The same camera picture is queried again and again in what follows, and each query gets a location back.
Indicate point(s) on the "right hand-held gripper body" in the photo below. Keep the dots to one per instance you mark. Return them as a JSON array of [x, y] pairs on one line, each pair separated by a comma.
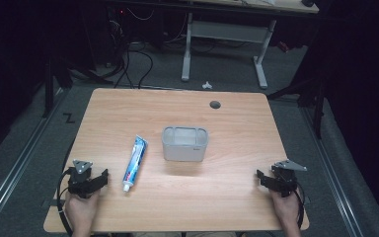
[[286, 179]]

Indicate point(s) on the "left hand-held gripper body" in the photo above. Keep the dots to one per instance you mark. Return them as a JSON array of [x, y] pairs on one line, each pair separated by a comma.
[[79, 184]]

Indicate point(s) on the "person's right hand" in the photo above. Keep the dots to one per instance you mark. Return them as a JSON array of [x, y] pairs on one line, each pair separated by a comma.
[[284, 207]]

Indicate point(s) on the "blue and white toothpaste tube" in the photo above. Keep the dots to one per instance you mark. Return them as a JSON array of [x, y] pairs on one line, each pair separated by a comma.
[[135, 161]]

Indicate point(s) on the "black metal stand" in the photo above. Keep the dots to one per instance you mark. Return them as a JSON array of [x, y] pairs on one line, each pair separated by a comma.
[[317, 108], [48, 85]]

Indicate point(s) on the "grey divided storage box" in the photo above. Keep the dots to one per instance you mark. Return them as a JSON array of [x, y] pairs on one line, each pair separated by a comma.
[[184, 151]]

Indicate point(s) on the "small white floor object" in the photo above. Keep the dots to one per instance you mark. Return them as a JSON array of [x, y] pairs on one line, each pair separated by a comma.
[[206, 86]]

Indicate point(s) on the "small red floor object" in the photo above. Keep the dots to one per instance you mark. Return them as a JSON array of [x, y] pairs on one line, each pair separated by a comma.
[[283, 46]]

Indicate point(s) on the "dark computer tower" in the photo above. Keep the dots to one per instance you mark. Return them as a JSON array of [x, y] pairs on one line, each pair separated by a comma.
[[116, 33]]

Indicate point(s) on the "white-framed background desk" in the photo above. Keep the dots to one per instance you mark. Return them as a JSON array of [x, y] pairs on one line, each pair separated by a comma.
[[227, 31]]

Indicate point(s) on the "metal floor rail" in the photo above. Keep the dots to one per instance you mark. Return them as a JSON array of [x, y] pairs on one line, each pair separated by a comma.
[[16, 164], [334, 171]]

